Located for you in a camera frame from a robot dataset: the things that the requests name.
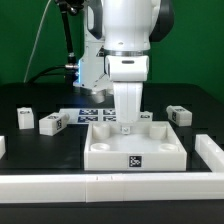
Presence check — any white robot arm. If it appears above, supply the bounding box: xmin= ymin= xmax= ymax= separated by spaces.
xmin=74 ymin=0 xmax=174 ymax=134

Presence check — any black cable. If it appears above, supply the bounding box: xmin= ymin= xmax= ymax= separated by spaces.
xmin=27 ymin=65 xmax=80 ymax=84

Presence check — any white left obstacle wall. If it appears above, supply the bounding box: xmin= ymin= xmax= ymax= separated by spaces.
xmin=0 ymin=136 xmax=6 ymax=159

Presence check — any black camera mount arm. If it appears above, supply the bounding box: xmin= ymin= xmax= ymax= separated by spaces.
xmin=54 ymin=0 xmax=84 ymax=68

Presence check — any white fiducial marker sheet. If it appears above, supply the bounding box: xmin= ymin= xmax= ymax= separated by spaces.
xmin=59 ymin=108 xmax=116 ymax=124

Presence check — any white front obstacle wall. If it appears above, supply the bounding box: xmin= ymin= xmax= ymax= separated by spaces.
xmin=0 ymin=173 xmax=224 ymax=203

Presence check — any white right obstacle wall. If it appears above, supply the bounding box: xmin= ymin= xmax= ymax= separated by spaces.
xmin=195 ymin=134 xmax=224 ymax=173

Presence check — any white obstacle wall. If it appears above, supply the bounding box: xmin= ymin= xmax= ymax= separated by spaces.
xmin=0 ymin=173 xmax=224 ymax=203
xmin=195 ymin=134 xmax=224 ymax=173
xmin=0 ymin=136 xmax=6 ymax=159

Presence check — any white square tabletop part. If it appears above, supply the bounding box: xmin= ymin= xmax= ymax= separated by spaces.
xmin=84 ymin=121 xmax=187 ymax=171

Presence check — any white thin cable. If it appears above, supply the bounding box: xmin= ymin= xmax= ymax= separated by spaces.
xmin=23 ymin=0 xmax=53 ymax=84

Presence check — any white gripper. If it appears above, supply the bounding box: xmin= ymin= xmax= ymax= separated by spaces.
xmin=105 ymin=56 xmax=149 ymax=134

